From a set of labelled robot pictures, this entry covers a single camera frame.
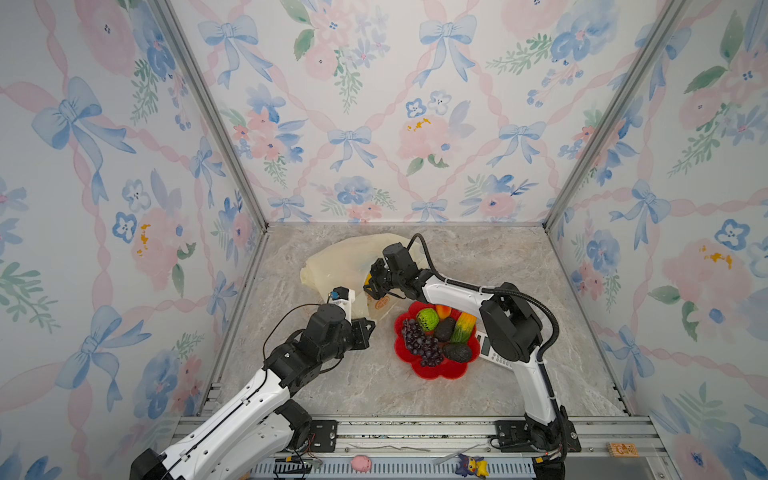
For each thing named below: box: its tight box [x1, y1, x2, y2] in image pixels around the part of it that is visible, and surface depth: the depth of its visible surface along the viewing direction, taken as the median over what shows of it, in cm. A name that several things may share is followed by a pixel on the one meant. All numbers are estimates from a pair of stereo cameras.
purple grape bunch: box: [401, 318, 445, 368], surface depth 87 cm
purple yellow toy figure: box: [455, 454, 489, 479], surface depth 70 cm
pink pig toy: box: [350, 454, 373, 473], surface depth 71 cm
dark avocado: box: [443, 342, 472, 363], surface depth 83 cm
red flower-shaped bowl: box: [394, 302, 481, 380], surface depth 87 cm
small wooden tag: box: [606, 442, 640, 458], surface depth 73 cm
